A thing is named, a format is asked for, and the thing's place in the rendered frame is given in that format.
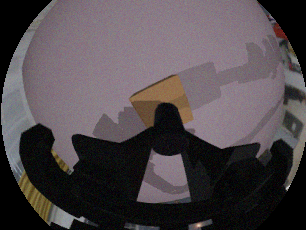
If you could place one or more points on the tan wooden block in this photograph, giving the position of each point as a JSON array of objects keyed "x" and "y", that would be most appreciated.
[{"x": 168, "y": 90}]

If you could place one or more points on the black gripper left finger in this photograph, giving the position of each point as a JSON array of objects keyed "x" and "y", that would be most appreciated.
[{"x": 130, "y": 158}]

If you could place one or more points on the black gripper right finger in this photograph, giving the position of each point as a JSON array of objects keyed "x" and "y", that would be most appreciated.
[{"x": 205, "y": 164}]

